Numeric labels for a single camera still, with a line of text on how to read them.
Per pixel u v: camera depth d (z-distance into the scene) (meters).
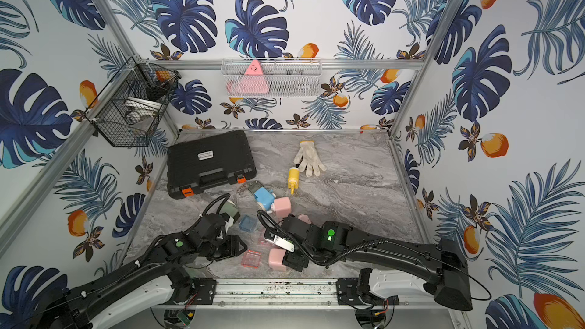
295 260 0.63
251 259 0.82
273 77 0.92
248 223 0.90
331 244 0.49
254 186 1.00
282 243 0.61
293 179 0.95
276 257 0.75
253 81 0.90
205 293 0.75
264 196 0.92
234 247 0.70
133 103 0.78
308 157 1.07
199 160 1.00
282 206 0.87
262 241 0.85
